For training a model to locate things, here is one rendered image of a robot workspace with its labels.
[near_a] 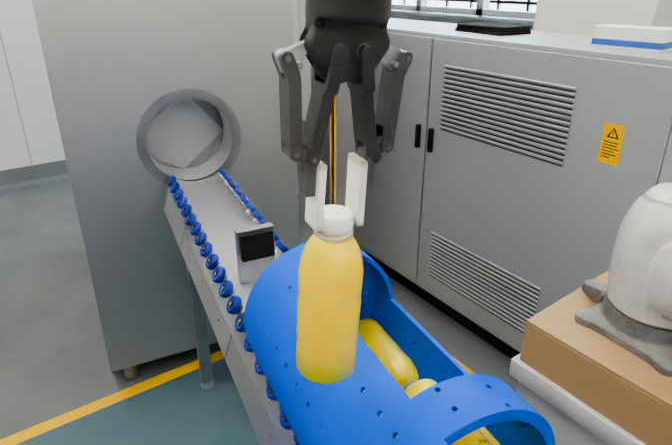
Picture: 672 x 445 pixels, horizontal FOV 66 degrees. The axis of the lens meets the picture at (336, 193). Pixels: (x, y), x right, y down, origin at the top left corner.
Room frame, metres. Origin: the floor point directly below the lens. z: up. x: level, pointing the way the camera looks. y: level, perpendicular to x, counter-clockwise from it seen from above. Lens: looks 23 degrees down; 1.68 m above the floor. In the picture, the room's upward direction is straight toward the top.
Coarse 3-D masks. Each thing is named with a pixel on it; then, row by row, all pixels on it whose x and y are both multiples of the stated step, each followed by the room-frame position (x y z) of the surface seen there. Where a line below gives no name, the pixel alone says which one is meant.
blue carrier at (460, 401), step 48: (288, 288) 0.73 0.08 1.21; (384, 288) 0.86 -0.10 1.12; (288, 336) 0.64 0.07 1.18; (288, 384) 0.59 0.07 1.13; (336, 384) 0.52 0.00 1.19; (384, 384) 0.49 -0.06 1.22; (480, 384) 0.49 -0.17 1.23; (336, 432) 0.47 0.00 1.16; (384, 432) 0.44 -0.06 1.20; (432, 432) 0.42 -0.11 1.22; (528, 432) 0.51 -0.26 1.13
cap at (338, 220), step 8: (328, 208) 0.48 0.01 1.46; (336, 208) 0.48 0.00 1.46; (344, 208) 0.48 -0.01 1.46; (328, 216) 0.46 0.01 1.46; (336, 216) 0.46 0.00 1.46; (344, 216) 0.46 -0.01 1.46; (352, 216) 0.47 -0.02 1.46; (328, 224) 0.46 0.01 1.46; (336, 224) 0.46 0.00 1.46; (344, 224) 0.46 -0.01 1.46; (352, 224) 0.47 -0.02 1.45; (328, 232) 0.46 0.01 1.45; (336, 232) 0.46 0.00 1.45; (344, 232) 0.46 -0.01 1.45
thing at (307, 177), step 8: (288, 152) 0.45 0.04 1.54; (304, 152) 0.45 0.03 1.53; (304, 160) 0.45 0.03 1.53; (304, 168) 0.45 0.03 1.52; (312, 168) 0.46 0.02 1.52; (304, 176) 0.45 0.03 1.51; (312, 176) 0.46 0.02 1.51; (304, 184) 0.45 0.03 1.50; (312, 184) 0.46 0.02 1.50; (304, 192) 0.45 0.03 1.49; (312, 192) 0.46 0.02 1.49
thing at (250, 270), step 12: (240, 228) 1.20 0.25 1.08; (252, 228) 1.20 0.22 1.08; (264, 228) 1.21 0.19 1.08; (240, 240) 1.17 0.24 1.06; (252, 240) 1.17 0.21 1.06; (264, 240) 1.19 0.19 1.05; (240, 252) 1.18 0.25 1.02; (252, 252) 1.17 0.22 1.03; (264, 252) 1.19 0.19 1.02; (240, 264) 1.17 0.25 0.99; (252, 264) 1.19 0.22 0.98; (264, 264) 1.20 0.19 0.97; (240, 276) 1.17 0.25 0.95; (252, 276) 1.19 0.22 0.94
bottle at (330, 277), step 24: (312, 240) 0.47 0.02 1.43; (336, 240) 0.45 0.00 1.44; (312, 264) 0.45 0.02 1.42; (336, 264) 0.45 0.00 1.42; (360, 264) 0.46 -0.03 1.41; (312, 288) 0.45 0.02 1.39; (336, 288) 0.44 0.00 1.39; (360, 288) 0.46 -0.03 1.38; (312, 312) 0.44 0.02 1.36; (336, 312) 0.44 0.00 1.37; (312, 336) 0.44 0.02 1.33; (336, 336) 0.44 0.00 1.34; (312, 360) 0.44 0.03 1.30; (336, 360) 0.44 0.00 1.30
